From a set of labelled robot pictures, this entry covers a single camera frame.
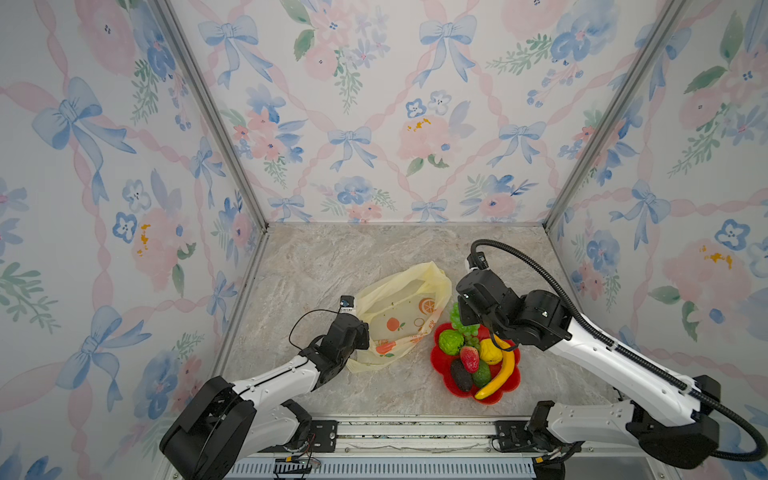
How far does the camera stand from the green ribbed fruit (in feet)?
2.63

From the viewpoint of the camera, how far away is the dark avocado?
796 millimetres

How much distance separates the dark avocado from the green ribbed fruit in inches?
0.5
